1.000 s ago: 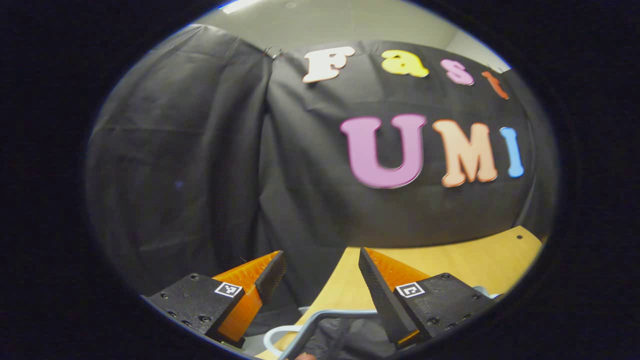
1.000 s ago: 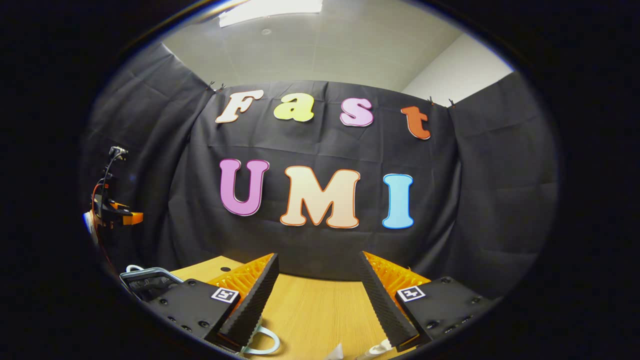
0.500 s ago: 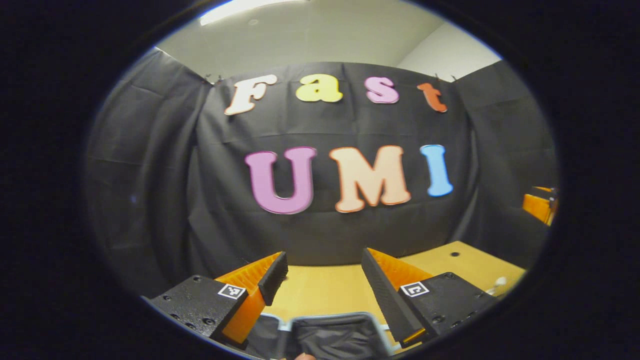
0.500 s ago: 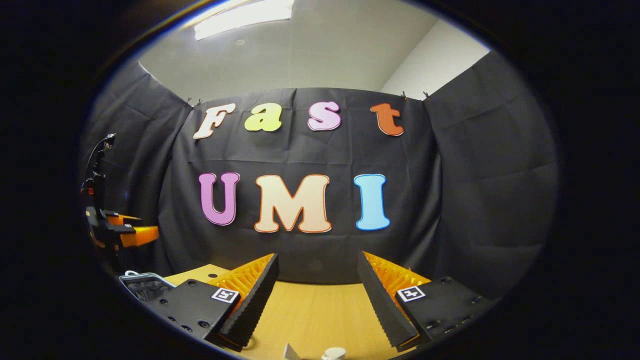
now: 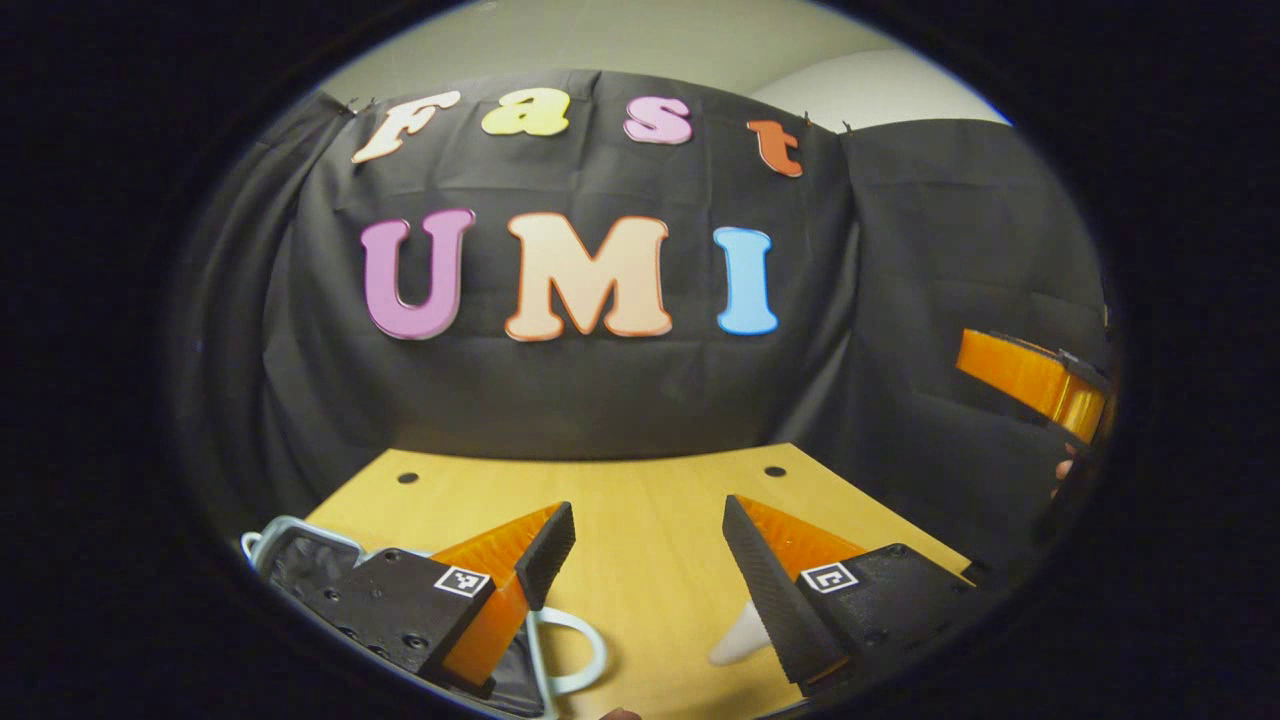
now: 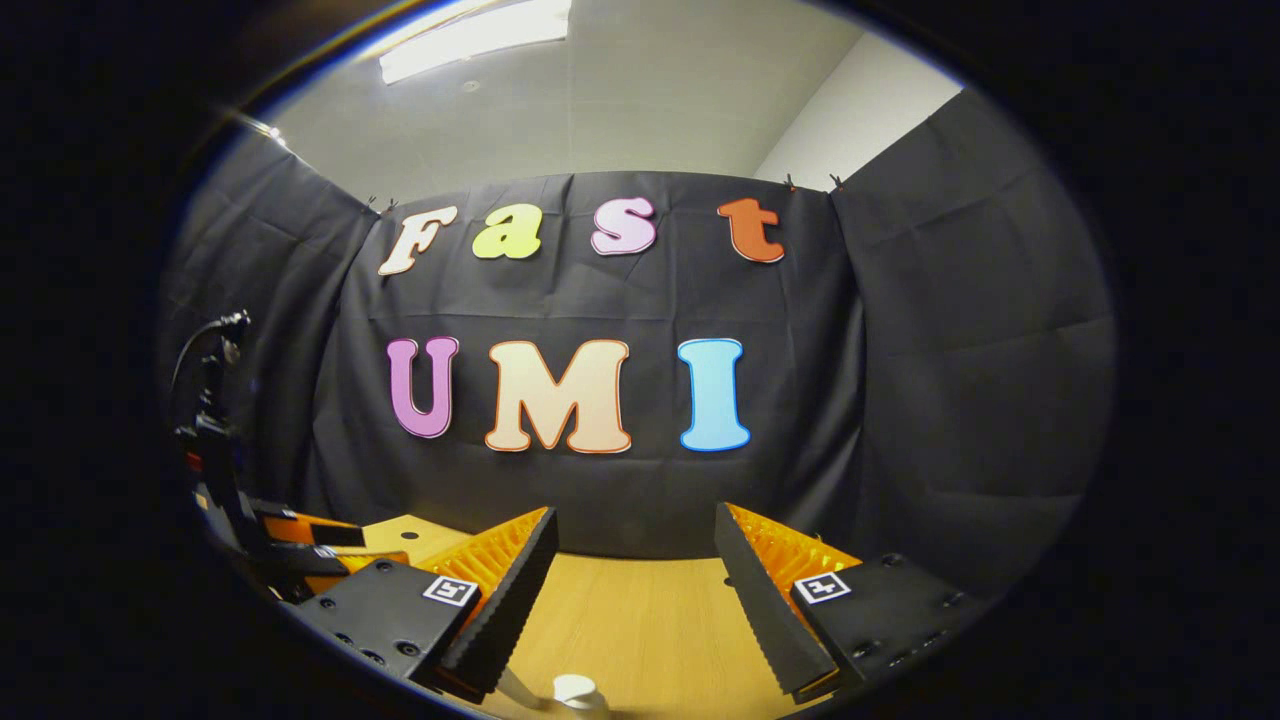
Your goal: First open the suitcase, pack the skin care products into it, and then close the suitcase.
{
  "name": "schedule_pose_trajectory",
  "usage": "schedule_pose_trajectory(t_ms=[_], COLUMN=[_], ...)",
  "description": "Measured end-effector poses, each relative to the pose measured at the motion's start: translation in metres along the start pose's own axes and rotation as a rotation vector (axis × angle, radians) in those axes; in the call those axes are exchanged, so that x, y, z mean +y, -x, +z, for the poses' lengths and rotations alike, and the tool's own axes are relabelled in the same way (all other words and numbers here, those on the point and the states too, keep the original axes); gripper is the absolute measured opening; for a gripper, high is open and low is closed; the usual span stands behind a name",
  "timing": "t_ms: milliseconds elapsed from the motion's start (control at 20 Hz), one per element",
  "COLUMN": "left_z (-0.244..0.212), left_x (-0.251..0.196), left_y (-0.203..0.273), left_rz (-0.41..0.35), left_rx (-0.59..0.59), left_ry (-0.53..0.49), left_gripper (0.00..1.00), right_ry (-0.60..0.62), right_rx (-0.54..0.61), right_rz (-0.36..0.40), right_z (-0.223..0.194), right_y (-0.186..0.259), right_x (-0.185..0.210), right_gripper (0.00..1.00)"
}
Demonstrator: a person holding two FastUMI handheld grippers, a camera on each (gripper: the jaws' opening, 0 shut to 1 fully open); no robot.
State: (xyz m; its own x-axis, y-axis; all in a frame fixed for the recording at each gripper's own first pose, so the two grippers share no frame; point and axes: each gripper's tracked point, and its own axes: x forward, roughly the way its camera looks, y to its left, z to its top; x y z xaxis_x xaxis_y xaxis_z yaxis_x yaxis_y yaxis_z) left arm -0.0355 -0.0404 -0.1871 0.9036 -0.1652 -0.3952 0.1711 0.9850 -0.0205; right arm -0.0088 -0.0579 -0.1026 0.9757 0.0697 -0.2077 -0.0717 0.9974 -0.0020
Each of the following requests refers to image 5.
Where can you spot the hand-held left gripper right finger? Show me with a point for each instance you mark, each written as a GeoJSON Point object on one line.
{"type": "Point", "coordinates": [775, 610]}

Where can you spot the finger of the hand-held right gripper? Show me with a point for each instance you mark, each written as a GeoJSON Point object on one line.
{"type": "Point", "coordinates": [1020, 375]}

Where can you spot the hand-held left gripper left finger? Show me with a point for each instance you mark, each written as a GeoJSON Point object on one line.
{"type": "Point", "coordinates": [548, 555]}

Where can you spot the white squeeze tube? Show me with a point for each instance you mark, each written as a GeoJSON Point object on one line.
{"type": "Point", "coordinates": [740, 640]}

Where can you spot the light blue suitcase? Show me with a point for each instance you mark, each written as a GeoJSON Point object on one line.
{"type": "Point", "coordinates": [300, 560]}

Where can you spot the black backdrop cloth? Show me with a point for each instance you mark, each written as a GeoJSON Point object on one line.
{"type": "Point", "coordinates": [600, 390]}

